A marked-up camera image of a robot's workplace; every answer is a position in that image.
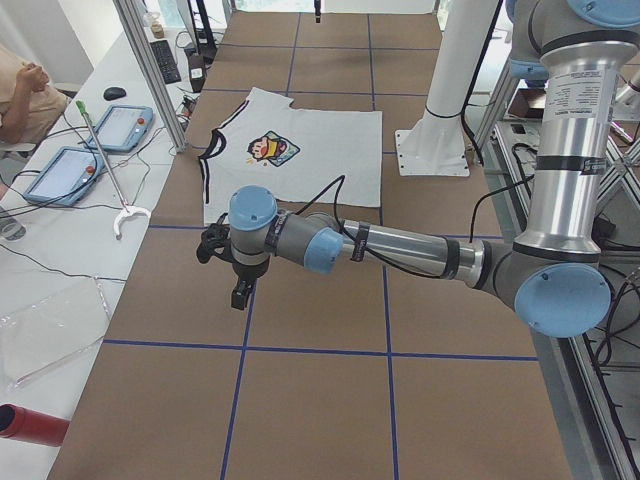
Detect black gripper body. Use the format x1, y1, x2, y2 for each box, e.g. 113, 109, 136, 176
233, 261, 267, 294

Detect white grey cartoon t-shirt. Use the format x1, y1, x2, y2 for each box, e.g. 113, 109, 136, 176
199, 88, 382, 224

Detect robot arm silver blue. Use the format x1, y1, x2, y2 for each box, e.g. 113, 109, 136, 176
224, 1, 639, 338

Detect seated person beige clothes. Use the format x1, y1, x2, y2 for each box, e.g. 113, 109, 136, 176
1, 45, 68, 144

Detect black power adapter box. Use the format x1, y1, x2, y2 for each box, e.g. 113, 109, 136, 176
188, 53, 206, 93

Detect metal reacher grabber tool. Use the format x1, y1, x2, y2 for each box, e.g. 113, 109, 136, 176
75, 100, 151, 240

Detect black keyboard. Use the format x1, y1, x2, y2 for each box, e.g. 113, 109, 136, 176
149, 40, 181, 84

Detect far blue teach pendant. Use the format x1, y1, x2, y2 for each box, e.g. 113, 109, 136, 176
87, 105, 154, 154

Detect blue teach pendant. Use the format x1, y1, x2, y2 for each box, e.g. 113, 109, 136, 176
87, 105, 154, 154
23, 147, 104, 207

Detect clear plastic bag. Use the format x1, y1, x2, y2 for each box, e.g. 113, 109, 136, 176
1, 279, 110, 389

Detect near blue teach pendant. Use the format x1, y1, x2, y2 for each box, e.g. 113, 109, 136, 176
23, 147, 104, 207

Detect black computer mouse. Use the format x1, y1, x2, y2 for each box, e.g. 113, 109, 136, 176
103, 86, 127, 101

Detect red cylinder bottle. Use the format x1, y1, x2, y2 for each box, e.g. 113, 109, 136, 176
1, 404, 70, 447

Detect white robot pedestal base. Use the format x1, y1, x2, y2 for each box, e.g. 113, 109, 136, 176
395, 0, 501, 177

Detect aluminium frame post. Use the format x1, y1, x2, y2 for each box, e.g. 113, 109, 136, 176
113, 0, 187, 153

